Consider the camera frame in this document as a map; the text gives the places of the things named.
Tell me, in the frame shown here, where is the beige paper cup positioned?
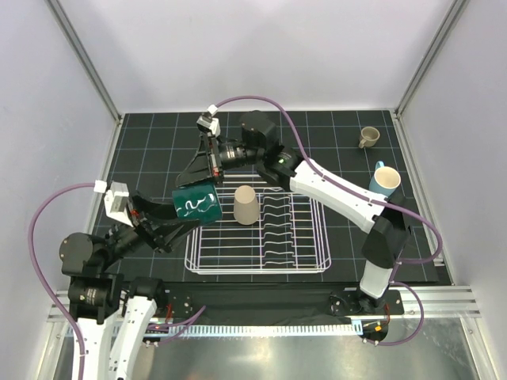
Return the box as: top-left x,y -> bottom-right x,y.
233,185 -> 260,226

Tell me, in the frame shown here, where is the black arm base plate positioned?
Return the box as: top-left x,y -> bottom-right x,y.
159,282 -> 404,319

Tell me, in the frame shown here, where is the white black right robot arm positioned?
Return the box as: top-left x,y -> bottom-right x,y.
176,111 -> 411,314

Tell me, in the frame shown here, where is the aluminium frame post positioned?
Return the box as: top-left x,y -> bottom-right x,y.
44,0 -> 121,123
394,0 -> 469,119

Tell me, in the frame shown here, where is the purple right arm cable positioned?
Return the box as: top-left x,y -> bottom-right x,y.
215,94 -> 444,348

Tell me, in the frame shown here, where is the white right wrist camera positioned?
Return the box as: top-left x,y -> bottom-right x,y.
196,104 -> 221,137

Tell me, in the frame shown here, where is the blue mug cream inside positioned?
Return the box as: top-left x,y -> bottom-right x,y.
368,161 -> 401,197

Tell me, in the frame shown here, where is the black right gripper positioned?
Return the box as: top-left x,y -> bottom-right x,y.
177,134 -> 261,192

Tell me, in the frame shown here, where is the white wire dish rack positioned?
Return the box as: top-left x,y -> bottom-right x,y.
185,173 -> 332,276

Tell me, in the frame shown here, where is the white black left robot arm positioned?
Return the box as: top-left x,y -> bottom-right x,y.
59,188 -> 200,379

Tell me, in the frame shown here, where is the black grid mat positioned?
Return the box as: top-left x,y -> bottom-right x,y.
109,110 -> 418,283

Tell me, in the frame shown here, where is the dark green mug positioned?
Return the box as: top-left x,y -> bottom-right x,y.
173,182 -> 223,225

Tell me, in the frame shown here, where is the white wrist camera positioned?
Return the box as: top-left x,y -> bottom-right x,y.
196,104 -> 221,137
93,180 -> 132,226

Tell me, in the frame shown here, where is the aluminium frame post left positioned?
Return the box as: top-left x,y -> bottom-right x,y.
44,0 -> 121,123

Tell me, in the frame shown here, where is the aluminium frame post right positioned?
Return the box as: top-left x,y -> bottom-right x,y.
394,0 -> 469,119

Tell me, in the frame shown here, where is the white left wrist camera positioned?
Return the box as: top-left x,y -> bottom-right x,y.
93,180 -> 132,226

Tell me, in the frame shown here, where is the small beige mug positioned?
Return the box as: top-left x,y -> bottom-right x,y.
358,127 -> 380,149

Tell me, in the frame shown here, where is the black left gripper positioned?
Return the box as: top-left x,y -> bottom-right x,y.
99,188 -> 200,270

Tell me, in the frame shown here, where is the perforated metal cable duct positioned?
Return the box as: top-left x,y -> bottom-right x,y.
105,321 -> 364,340

